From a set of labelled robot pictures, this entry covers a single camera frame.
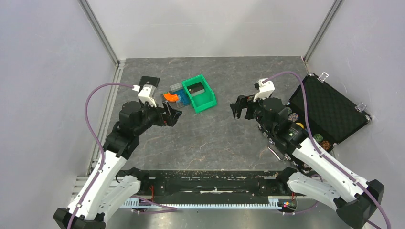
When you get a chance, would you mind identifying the black box in bin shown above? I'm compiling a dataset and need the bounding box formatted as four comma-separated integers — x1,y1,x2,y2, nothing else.
187,82,205,97

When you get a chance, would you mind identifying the green plastic bin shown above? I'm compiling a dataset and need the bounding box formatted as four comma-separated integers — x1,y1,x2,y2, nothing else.
182,74,217,113

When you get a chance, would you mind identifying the black poker chip case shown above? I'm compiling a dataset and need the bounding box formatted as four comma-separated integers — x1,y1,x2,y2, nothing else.
259,73,373,171

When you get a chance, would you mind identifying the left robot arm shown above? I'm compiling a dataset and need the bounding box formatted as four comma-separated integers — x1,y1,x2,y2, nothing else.
53,101,182,229

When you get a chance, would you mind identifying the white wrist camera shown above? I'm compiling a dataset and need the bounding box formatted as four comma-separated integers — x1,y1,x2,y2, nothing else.
132,84,157,107
253,78,275,102

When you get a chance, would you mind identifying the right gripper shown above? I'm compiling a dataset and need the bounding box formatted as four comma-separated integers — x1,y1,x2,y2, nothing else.
230,92,275,135

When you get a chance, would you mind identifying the blue grid tray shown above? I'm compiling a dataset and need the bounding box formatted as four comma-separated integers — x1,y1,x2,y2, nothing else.
162,89,191,109

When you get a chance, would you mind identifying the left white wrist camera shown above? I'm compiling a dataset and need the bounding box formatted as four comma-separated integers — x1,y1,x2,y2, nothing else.
132,84,157,107

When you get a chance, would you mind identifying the grey brick block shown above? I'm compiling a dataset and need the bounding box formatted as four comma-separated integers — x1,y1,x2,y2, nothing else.
170,83,183,93

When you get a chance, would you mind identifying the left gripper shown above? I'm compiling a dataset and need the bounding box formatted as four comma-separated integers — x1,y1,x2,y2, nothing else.
134,99,182,135

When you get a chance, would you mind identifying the black leather card holder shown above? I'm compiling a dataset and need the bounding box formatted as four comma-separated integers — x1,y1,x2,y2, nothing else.
138,76,160,92

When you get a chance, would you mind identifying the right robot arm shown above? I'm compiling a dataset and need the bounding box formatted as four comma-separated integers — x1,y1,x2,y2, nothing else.
230,95,384,229

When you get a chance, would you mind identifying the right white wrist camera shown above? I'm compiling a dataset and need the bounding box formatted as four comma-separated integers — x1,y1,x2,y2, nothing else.
253,78,275,102

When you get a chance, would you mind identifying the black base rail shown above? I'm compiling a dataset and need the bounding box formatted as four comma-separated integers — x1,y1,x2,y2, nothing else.
116,168,292,205

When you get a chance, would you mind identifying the orange curved piece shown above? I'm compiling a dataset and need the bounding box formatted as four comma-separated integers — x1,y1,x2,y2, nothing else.
163,92,180,102

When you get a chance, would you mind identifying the upper poker chip row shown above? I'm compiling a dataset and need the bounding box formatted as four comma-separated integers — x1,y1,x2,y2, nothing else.
287,107,293,115

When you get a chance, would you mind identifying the brown poker chip row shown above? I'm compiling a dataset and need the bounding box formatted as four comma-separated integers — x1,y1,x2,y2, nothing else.
313,134,332,151

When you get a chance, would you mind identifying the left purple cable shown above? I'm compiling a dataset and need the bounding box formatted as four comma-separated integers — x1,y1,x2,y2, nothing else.
65,83,140,229

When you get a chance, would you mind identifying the white comb cable strip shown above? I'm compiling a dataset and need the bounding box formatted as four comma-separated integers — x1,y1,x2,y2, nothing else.
120,198,282,210

